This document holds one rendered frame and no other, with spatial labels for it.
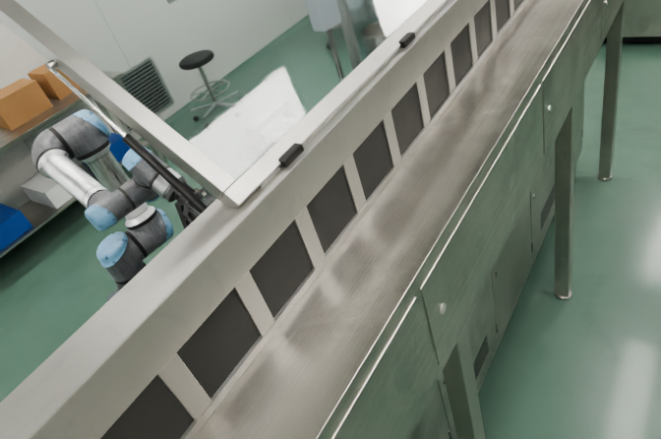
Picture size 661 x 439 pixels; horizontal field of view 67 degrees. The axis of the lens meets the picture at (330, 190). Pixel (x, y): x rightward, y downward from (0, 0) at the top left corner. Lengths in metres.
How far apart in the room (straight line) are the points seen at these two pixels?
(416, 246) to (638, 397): 1.66
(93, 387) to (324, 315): 0.36
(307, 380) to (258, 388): 0.08
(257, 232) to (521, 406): 1.78
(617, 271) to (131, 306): 2.45
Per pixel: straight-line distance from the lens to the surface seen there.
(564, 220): 2.32
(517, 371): 2.44
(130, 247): 1.87
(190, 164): 0.77
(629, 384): 2.46
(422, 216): 0.96
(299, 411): 0.76
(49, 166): 1.69
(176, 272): 0.70
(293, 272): 0.86
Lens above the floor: 2.07
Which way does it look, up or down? 35 degrees down
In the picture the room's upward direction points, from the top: 19 degrees counter-clockwise
